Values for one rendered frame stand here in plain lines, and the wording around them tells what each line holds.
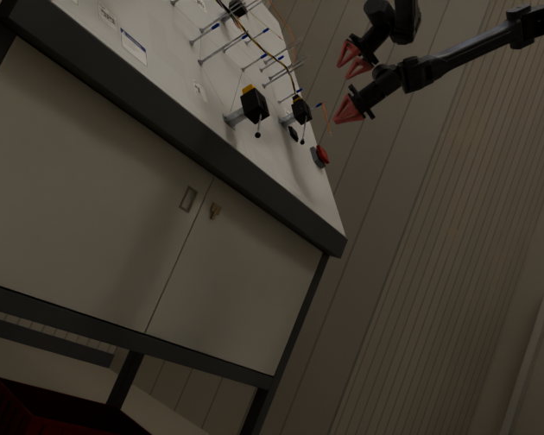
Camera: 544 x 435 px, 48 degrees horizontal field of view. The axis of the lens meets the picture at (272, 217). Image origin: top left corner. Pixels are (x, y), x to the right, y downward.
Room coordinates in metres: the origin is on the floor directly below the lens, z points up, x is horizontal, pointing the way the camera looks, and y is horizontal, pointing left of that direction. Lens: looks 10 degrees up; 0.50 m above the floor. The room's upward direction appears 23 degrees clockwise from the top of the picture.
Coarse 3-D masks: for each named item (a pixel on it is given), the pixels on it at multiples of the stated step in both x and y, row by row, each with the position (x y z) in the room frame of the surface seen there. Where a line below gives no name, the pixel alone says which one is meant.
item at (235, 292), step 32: (224, 192) 1.44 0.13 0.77; (192, 224) 1.40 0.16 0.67; (224, 224) 1.48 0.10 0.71; (256, 224) 1.56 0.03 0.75; (192, 256) 1.43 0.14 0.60; (224, 256) 1.51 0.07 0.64; (256, 256) 1.60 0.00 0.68; (288, 256) 1.71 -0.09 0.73; (320, 256) 1.82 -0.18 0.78; (192, 288) 1.47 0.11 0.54; (224, 288) 1.55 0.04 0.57; (256, 288) 1.64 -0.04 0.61; (288, 288) 1.75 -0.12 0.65; (160, 320) 1.42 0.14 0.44; (192, 320) 1.50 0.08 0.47; (224, 320) 1.59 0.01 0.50; (256, 320) 1.69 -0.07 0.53; (288, 320) 1.80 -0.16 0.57; (224, 352) 1.63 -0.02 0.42; (256, 352) 1.73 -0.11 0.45
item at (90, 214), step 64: (0, 64) 0.98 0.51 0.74; (0, 128) 1.01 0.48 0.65; (64, 128) 1.09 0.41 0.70; (128, 128) 1.19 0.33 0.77; (0, 192) 1.05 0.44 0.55; (64, 192) 1.14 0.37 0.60; (128, 192) 1.24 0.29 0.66; (192, 192) 1.38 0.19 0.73; (0, 256) 1.09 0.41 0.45; (64, 256) 1.19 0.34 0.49; (128, 256) 1.30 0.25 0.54; (128, 320) 1.35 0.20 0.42
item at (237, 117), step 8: (240, 96) 1.37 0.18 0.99; (248, 96) 1.36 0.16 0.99; (256, 96) 1.34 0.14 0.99; (248, 104) 1.35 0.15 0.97; (256, 104) 1.33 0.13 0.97; (264, 104) 1.36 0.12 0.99; (240, 112) 1.38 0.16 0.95; (248, 112) 1.34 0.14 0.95; (256, 112) 1.35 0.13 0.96; (264, 112) 1.35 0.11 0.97; (224, 120) 1.38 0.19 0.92; (232, 120) 1.39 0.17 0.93; (240, 120) 1.39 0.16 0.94; (256, 120) 1.37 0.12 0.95; (232, 128) 1.41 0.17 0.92; (256, 136) 1.34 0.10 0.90
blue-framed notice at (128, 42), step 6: (120, 30) 1.13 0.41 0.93; (126, 36) 1.14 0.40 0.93; (126, 42) 1.13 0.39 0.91; (132, 42) 1.15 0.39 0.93; (138, 42) 1.17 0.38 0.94; (126, 48) 1.12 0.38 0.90; (132, 48) 1.14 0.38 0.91; (138, 48) 1.16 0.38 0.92; (144, 48) 1.18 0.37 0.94; (132, 54) 1.13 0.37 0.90; (138, 54) 1.15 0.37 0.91; (144, 54) 1.17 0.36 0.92; (144, 60) 1.16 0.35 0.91
